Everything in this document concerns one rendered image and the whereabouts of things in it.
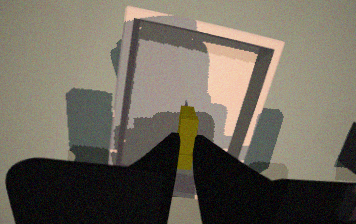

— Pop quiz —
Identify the dark grey fuse block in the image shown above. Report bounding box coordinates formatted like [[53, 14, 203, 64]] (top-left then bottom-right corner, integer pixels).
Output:
[[338, 122, 356, 174]]

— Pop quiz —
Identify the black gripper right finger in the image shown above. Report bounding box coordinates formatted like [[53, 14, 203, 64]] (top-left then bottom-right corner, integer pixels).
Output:
[[193, 135, 356, 224]]

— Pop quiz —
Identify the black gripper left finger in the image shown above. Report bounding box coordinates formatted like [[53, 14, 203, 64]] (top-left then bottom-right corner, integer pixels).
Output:
[[5, 132, 181, 224]]

